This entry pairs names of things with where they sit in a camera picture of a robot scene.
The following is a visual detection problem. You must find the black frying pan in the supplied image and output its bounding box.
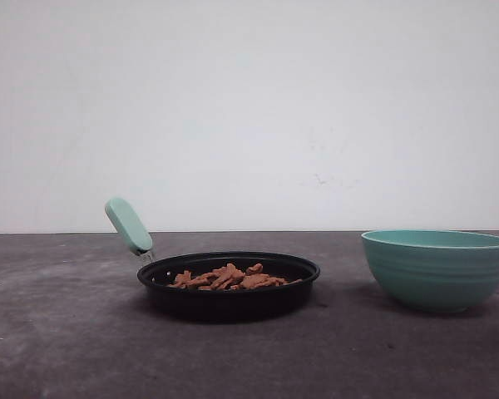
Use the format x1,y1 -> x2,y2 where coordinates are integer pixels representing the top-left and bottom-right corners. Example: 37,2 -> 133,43
105,197 -> 320,323

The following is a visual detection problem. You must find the teal ceramic bowl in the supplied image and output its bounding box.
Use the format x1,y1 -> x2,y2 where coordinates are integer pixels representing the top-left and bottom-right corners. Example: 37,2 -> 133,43
361,229 -> 499,313

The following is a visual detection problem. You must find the brown beef cubes pile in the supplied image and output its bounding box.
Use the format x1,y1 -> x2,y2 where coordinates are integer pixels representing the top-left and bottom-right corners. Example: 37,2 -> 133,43
169,263 -> 301,291

